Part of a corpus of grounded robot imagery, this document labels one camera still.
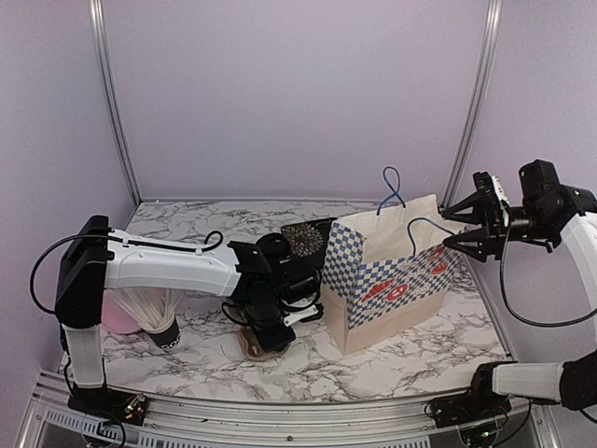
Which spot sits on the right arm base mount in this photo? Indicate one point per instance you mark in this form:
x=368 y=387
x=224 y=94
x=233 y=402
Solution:
x=477 y=402

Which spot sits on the left aluminium frame post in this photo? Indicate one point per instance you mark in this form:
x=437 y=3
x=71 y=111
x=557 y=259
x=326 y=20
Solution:
x=100 y=39

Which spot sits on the blue checkered paper bag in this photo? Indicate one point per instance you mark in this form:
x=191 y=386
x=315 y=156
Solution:
x=386 y=271

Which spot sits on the aluminium frame post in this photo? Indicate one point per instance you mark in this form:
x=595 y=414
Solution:
x=100 y=39
x=481 y=84

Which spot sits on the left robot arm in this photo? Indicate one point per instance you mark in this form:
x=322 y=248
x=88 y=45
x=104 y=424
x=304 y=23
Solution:
x=269 y=288

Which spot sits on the aluminium front rail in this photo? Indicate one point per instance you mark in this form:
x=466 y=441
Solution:
x=403 y=422

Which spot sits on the black cup holding straws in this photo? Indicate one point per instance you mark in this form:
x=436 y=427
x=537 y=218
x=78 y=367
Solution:
x=167 y=335

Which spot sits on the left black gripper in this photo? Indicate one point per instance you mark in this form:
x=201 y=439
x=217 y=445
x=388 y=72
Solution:
x=274 y=342

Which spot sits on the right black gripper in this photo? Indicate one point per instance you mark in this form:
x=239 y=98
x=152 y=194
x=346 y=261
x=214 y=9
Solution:
x=492 y=236

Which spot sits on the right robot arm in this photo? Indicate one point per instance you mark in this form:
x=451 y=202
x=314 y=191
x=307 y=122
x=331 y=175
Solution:
x=530 y=244

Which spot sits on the pink round plate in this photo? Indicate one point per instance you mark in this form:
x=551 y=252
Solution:
x=115 y=319

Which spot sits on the brown cardboard cup carrier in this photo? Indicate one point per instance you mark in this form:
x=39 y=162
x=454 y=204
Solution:
x=251 y=348

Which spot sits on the black floral square plate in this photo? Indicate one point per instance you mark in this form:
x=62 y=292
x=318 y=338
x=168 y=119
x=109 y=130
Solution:
x=308 y=238

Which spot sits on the right aluminium frame post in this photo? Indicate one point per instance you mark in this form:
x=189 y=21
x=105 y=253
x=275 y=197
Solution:
x=481 y=84

